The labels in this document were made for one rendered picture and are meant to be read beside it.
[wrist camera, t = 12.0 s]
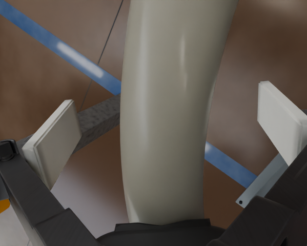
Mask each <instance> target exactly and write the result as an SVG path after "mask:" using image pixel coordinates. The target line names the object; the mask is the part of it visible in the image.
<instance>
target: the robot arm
mask: <svg viewBox="0 0 307 246"><path fill-rule="evenodd" d="M257 121H258V122H259V124H260V125H261V127H262V128H263V130H264V131H265V133H266V134H267V135H268V137H269V138H270V140H271V141H272V142H273V144H274V145H275V147H276V148H277V150H278V151H279V153H280V154H281V156H282V157H283V158H284V160H285V162H286V163H287V165H288V166H289V167H288V168H287V169H286V171H285V172H284V173H283V174H282V176H281V177H280V178H279V179H278V181H277V182H276V183H275V184H274V185H273V187H272V188H271V189H270V190H269V192H268V193H267V194H266V195H265V196H264V197H261V196H259V195H256V196H255V197H254V198H253V199H252V200H251V201H250V202H249V204H248V205H247V206H246V207H245V208H244V209H243V211H242V212H241V213H240V214H239V215H238V216H237V218H236V219H235V220H234V221H233V222H232V223H231V225H230V226H229V227H228V228H227V229H224V228H221V227H217V226H212V225H211V223H210V218H208V219H191V220H183V221H179V222H175V223H171V224H167V225H152V224H144V223H124V224H116V226H115V230H114V231H112V232H109V233H107V234H105V235H102V236H100V237H99V238H97V239H96V238H95V237H94V236H93V235H92V234H91V232H90V231H89V230H88V229H87V228H86V226H85V225H84V224H83V223H82V222H81V221H80V219H79V218H78V217H77V216H76V214H75V213H74V212H73V211H72V210H71V209H70V208H67V209H64V208H63V206H62V205H61V204H60V203H59V201H58V200H57V199H56V198H55V196H54V195H53V194H52V193H51V189H52V187H53V185H54V184H55V182H56V180H57V179H58V177H59V175H60V173H61V172H62V170H63V168H64V166H65V165H66V163H67V161H68V159H69V158H70V156H71V154H72V152H73V151H74V149H75V147H76V145H77V144H78V142H79V140H80V138H81V137H82V131H81V127H80V123H79V119H78V115H77V111H76V107H75V102H74V100H65V101H64V102H63V103H62V104H61V105H60V106H59V107H58V108H57V110H56V111H55V112H54V113H53V114H52V115H51V116H50V117H49V118H48V119H47V121H46V122H45V123H44V124H43V125H42V126H41V127H40V128H39V129H38V130H37V132H36V133H35V134H32V135H31V136H29V137H27V138H26V139H25V140H24V141H23V143H22V144H21V145H20V146H19V147H17V144H16V141H15V140H14V139H5V140H1V141H0V201H2V200H6V199H8V200H9V202H10V204H11V206H12V208H13V210H14V212H15V213H16V215H17V217H18V219H19V221H20V223H21V225H22V226H23V228H24V230H25V232H26V234H27V236H28V238H29V240H30V241H31V243H32V245H33V246H307V110H306V109H304V110H300V109H299V108H298V107H297V106H296V105H295V104H294V103H293V102H292V101H290V100H289V99H288V98H287V97H286V96H285V95H284V94H283V93H282V92H280V91H279V90H278V89H277V88H276V87H275V86H274V85H273V84H272V83H271V82H269V81H261V82H260V83H259V88H258V117H257Z"/></svg>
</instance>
